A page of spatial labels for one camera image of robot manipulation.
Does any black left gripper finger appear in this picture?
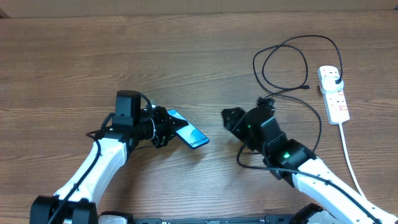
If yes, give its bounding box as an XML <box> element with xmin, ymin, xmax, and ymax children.
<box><xmin>154</xmin><ymin>135</ymin><xmax>171</xmax><ymax>149</ymax></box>
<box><xmin>168</xmin><ymin>111</ymin><xmax>188</xmax><ymax>133</ymax></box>

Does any blue Galaxy smartphone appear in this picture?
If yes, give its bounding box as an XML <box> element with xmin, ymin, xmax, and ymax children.
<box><xmin>168</xmin><ymin>110</ymin><xmax>210</xmax><ymax>149</ymax></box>

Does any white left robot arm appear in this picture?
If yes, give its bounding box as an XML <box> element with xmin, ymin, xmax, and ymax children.
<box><xmin>29</xmin><ymin>90</ymin><xmax>188</xmax><ymax>224</ymax></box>

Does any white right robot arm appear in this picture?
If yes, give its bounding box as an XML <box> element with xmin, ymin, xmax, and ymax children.
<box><xmin>221</xmin><ymin>98</ymin><xmax>397</xmax><ymax>224</ymax></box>

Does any white charger adapter plug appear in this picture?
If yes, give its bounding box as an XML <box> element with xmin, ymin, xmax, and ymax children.
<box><xmin>320</xmin><ymin>77</ymin><xmax>345</xmax><ymax>94</ymax></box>

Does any white power strip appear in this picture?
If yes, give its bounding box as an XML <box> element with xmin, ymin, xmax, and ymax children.
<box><xmin>317</xmin><ymin>65</ymin><xmax>350</xmax><ymax>124</ymax></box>

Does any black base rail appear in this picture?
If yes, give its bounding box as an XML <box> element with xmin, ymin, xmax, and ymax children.
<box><xmin>99</xmin><ymin>211</ymin><xmax>324</xmax><ymax>224</ymax></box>

